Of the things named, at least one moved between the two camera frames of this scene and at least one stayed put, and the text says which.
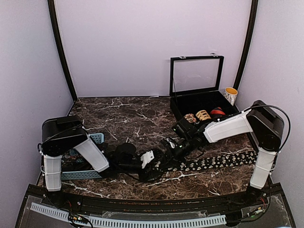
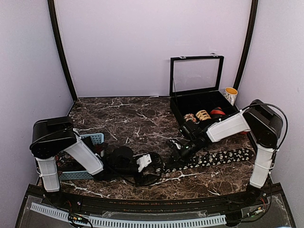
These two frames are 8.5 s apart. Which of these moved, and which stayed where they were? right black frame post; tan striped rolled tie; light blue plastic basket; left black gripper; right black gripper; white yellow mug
Moved: right black gripper; left black gripper
Stayed: light blue plastic basket; white yellow mug; tan striped rolled tie; right black frame post
